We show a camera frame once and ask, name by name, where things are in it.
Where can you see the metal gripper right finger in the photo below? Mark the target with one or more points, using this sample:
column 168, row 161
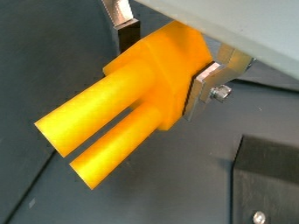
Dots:
column 209, row 83

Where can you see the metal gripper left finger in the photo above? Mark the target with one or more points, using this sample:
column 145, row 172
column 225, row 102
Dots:
column 126, row 25

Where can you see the black curved fixture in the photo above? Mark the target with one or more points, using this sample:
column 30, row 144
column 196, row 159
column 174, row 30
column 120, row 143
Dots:
column 265, row 183

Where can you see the yellow three prong object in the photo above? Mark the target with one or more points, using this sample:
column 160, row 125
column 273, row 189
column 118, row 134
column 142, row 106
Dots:
column 148, row 79

